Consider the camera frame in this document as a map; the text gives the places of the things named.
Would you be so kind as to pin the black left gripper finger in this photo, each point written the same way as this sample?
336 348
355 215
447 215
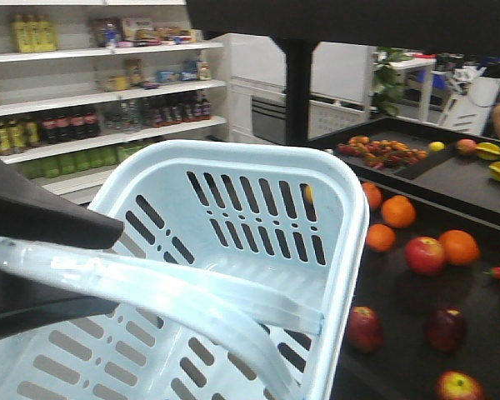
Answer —
30 212
25 305

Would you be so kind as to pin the light blue plastic basket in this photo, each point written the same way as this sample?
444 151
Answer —
232 279

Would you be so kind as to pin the dark red apple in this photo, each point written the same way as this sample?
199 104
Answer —
446 329

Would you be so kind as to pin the white right shelf unit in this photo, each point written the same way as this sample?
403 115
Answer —
85 84

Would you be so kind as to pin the knobbed orange left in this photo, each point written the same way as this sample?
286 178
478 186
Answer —
373 195

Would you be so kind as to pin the knobbed orange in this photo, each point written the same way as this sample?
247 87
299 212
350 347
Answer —
373 195
398 212

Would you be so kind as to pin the small orange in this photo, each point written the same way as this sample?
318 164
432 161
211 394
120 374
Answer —
380 238

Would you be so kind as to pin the pile of small tomatoes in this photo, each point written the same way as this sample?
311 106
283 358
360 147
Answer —
380 154

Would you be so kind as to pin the knobbed orange right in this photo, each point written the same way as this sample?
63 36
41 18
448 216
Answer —
398 212

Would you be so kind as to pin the green potted plant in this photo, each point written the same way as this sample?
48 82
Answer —
387 90

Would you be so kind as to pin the pink red apple middle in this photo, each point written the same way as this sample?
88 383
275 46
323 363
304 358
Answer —
425 256

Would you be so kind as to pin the red yellow apple front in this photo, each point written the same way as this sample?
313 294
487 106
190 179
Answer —
459 386

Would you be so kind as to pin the orange beside middle apple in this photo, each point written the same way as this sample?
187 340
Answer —
461 248

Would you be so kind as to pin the red chili pepper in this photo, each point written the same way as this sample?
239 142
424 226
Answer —
493 272

